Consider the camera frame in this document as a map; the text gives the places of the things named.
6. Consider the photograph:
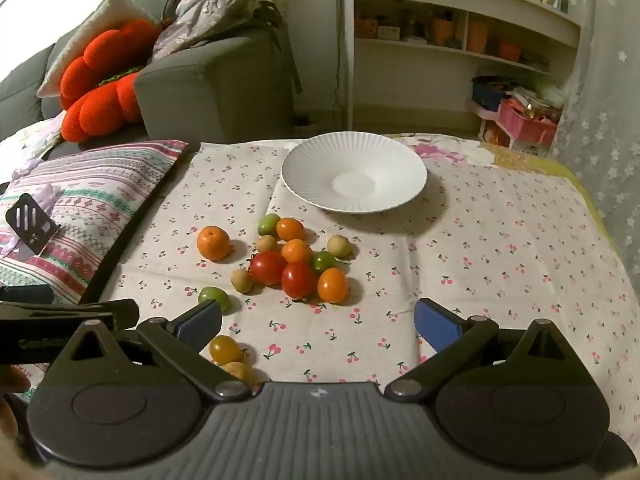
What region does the beige cushion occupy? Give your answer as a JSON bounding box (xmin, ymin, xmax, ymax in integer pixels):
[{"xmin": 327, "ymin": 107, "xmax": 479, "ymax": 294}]
[{"xmin": 36, "ymin": 0, "xmax": 156, "ymax": 100}]

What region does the orange mandarin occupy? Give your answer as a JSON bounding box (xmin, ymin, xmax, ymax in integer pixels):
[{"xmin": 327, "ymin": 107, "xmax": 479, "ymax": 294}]
[
  {"xmin": 281, "ymin": 239, "xmax": 314, "ymax": 265},
  {"xmin": 196, "ymin": 226, "xmax": 232, "ymax": 262}
]

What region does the yellow cherry tomato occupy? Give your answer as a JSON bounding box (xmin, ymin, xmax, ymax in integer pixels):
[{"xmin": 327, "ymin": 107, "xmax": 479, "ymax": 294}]
[{"xmin": 209, "ymin": 335, "xmax": 244, "ymax": 365}]

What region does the person's left hand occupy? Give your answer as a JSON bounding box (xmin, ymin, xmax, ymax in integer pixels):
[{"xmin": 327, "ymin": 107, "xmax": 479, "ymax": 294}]
[{"xmin": 0, "ymin": 365, "xmax": 32, "ymax": 443}]

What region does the red cherry tomato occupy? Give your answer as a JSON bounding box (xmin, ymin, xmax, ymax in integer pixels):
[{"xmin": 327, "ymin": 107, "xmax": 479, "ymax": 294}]
[
  {"xmin": 249, "ymin": 251, "xmax": 288, "ymax": 286},
  {"xmin": 281, "ymin": 261, "xmax": 319, "ymax": 300}
]

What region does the cherry print cloth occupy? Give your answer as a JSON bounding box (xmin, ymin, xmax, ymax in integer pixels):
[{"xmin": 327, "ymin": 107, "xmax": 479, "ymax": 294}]
[{"xmin": 15, "ymin": 139, "xmax": 640, "ymax": 441}]

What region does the striped patterned pillow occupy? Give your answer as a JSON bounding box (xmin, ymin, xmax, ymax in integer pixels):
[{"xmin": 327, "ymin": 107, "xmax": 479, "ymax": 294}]
[{"xmin": 0, "ymin": 140, "xmax": 190, "ymax": 306}]

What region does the orange cup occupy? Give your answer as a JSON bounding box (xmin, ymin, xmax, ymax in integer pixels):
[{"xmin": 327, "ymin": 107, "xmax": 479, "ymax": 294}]
[
  {"xmin": 432, "ymin": 16, "xmax": 456, "ymax": 46},
  {"xmin": 466, "ymin": 19, "xmax": 490, "ymax": 55}
]

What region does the pile of packets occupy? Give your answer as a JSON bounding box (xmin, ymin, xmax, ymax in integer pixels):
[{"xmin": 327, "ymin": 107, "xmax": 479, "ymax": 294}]
[{"xmin": 510, "ymin": 82, "xmax": 568, "ymax": 123}]

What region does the red flower cushion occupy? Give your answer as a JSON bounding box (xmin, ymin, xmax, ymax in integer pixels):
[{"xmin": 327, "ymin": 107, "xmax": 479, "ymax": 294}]
[{"xmin": 60, "ymin": 19, "xmax": 163, "ymax": 143}]

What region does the orange cherry tomato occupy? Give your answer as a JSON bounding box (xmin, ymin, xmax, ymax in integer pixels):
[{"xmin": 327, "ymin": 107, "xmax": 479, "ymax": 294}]
[
  {"xmin": 276, "ymin": 217, "xmax": 306, "ymax": 242},
  {"xmin": 317, "ymin": 267, "xmax": 349, "ymax": 304}
]

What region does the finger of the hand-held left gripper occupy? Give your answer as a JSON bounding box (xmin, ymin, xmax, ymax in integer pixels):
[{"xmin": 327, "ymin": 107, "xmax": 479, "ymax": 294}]
[
  {"xmin": 0, "ymin": 284, "xmax": 54, "ymax": 306},
  {"xmin": 0, "ymin": 299, "xmax": 140, "ymax": 363}
]

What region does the black slotted tool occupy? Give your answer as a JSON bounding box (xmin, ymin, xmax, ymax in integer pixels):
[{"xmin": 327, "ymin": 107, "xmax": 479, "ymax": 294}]
[{"xmin": 5, "ymin": 193, "xmax": 60, "ymax": 256}]

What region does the white flower lace curtain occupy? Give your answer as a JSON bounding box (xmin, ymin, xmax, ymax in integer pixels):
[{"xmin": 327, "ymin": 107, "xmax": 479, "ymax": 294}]
[{"xmin": 552, "ymin": 0, "xmax": 640, "ymax": 281}]

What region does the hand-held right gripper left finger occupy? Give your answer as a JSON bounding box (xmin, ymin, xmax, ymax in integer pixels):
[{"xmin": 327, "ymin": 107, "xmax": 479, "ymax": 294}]
[{"xmin": 47, "ymin": 300, "xmax": 253, "ymax": 403}]

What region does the white bookshelf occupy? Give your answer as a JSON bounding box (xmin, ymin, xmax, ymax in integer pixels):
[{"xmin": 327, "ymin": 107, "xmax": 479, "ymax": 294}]
[{"xmin": 342, "ymin": 0, "xmax": 586, "ymax": 133}]

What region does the grey jacket on sofa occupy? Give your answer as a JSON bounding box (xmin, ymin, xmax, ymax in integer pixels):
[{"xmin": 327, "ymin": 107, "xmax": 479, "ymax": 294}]
[{"xmin": 152, "ymin": 0, "xmax": 303, "ymax": 96}]

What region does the white ribbed plate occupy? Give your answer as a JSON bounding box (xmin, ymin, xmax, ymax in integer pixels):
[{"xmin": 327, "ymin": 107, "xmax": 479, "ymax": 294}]
[{"xmin": 281, "ymin": 131, "xmax": 428, "ymax": 215}]

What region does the orange printed box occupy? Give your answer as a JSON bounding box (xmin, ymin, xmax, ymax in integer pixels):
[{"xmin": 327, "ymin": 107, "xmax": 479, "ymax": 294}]
[{"xmin": 477, "ymin": 117, "xmax": 516, "ymax": 148}]

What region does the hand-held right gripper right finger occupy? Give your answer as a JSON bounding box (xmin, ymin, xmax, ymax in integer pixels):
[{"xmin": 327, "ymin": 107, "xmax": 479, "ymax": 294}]
[{"xmin": 384, "ymin": 298, "xmax": 593, "ymax": 402}]

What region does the pink basket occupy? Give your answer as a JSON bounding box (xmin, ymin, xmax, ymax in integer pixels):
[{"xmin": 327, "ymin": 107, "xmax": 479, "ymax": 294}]
[{"xmin": 498, "ymin": 100, "xmax": 560, "ymax": 146}]

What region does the grey sofa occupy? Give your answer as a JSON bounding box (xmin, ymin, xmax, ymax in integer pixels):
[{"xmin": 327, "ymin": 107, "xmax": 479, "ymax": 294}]
[{"xmin": 0, "ymin": 0, "xmax": 296, "ymax": 143}]

